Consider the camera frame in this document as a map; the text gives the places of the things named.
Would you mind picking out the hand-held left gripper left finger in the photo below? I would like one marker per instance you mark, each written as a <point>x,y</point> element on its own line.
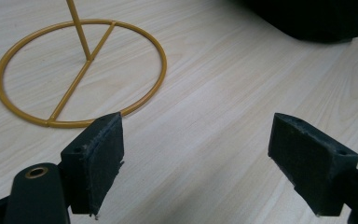
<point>96,165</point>

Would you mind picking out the dark object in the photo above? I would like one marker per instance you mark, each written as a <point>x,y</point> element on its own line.
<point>310,18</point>

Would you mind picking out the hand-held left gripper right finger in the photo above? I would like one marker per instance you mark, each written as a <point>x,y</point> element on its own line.
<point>310,168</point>

